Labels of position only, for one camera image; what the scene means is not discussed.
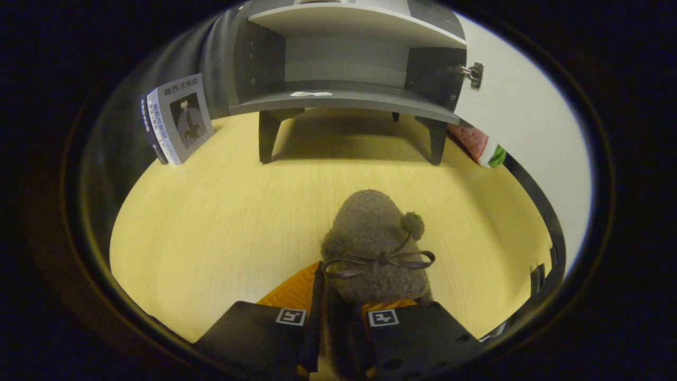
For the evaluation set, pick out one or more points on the grey shoe cabinet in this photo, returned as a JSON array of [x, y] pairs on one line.
[[344, 98]]

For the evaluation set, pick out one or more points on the fuzzy brown shoe with bow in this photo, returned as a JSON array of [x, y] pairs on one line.
[[370, 227]]

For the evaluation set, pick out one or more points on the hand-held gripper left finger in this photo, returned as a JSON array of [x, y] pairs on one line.
[[316, 317]]

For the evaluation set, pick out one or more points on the black edge strip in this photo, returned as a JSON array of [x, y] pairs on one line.
[[545, 211]]

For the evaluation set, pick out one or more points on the white shoe cabinet door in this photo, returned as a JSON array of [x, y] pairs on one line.
[[518, 106]]

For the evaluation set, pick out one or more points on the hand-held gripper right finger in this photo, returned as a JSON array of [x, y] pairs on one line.
[[418, 338]]

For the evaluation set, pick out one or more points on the metal door hinge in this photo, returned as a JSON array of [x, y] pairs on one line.
[[473, 73]]

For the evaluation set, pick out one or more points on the grey cover book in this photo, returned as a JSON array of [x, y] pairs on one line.
[[188, 119]]

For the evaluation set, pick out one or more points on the red and green watermelon toy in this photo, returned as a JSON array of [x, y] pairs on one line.
[[478, 145]]

